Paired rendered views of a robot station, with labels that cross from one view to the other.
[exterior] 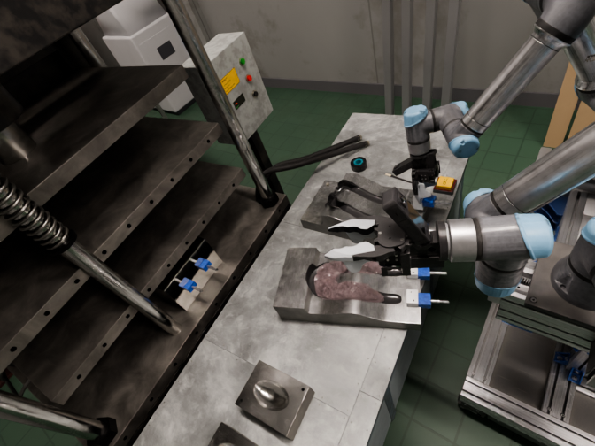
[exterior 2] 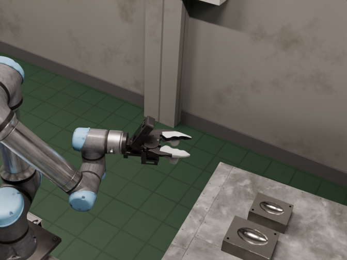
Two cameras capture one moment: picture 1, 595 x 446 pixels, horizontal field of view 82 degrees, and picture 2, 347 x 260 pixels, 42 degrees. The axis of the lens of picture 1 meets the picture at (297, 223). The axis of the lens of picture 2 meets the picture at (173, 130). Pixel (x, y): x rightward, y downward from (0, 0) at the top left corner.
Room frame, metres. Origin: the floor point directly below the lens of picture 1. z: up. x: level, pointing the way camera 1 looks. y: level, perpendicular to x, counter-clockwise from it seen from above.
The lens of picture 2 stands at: (1.37, -0.51, 2.35)
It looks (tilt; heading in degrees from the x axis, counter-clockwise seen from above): 38 degrees down; 157
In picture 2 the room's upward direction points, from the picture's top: 4 degrees clockwise
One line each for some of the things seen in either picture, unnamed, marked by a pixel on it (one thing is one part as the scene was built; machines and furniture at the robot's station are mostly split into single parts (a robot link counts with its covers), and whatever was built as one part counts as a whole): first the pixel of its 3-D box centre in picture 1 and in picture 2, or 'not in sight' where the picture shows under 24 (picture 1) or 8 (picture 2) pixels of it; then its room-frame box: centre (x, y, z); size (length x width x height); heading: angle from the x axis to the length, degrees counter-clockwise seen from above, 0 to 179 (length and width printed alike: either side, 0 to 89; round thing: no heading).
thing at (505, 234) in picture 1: (508, 238); (91, 141); (0.28, -0.32, 1.43); 0.11 x 0.08 x 0.09; 65
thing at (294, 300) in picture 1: (348, 285); not in sight; (0.67, -0.08, 0.85); 0.50 x 0.26 x 0.11; 61
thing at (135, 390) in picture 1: (155, 276); not in sight; (1.20, 0.75, 0.75); 1.30 x 0.84 x 0.06; 133
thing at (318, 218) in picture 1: (363, 208); not in sight; (0.97, -0.28, 0.87); 0.50 x 0.26 x 0.14; 43
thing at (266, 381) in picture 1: (274, 397); (250, 241); (0.40, 0.29, 0.83); 0.20 x 0.15 x 0.07; 43
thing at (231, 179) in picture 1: (115, 242); not in sight; (1.24, 0.79, 1.01); 1.10 x 0.74 x 0.05; 133
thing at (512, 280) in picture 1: (497, 261); (92, 167); (0.30, -0.32, 1.34); 0.11 x 0.08 x 0.11; 155
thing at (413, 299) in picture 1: (427, 300); not in sight; (0.49, -0.29, 0.85); 0.13 x 0.05 x 0.05; 61
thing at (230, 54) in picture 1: (268, 173); not in sight; (1.63, 0.04, 0.73); 0.30 x 0.22 x 1.47; 133
